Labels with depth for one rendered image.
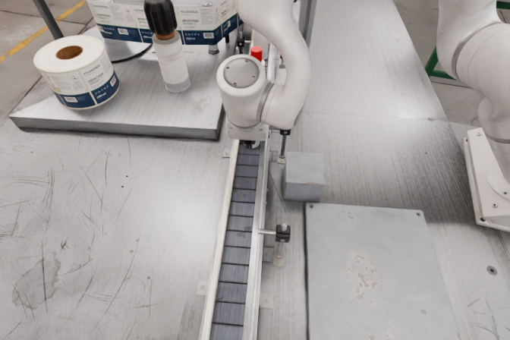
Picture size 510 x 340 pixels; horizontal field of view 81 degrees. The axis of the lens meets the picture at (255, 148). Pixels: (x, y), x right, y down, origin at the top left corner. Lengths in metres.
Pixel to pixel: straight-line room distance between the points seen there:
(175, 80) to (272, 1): 0.61
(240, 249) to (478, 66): 0.58
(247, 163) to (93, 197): 0.43
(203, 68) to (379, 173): 0.71
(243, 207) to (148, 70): 0.67
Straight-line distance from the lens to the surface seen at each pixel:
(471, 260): 0.91
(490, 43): 0.67
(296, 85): 0.50
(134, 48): 1.32
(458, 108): 2.74
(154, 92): 1.09
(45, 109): 1.18
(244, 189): 0.78
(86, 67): 1.04
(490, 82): 0.65
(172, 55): 0.98
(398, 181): 0.94
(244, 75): 0.51
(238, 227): 0.73
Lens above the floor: 1.54
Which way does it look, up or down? 51 degrees down
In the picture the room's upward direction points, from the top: straight up
